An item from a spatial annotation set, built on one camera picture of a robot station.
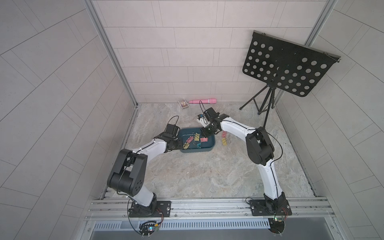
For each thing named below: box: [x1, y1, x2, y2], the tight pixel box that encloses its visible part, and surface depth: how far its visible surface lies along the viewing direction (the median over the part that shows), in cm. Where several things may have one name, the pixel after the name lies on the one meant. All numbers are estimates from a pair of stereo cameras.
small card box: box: [177, 98, 189, 109], surface depth 118 cm
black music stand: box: [239, 30, 341, 128], surface depth 79 cm
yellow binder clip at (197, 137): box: [194, 132, 200, 142], surface depth 98 cm
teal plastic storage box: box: [179, 127, 216, 153], surface depth 95 cm
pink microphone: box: [188, 98, 217, 104], surface depth 118 cm
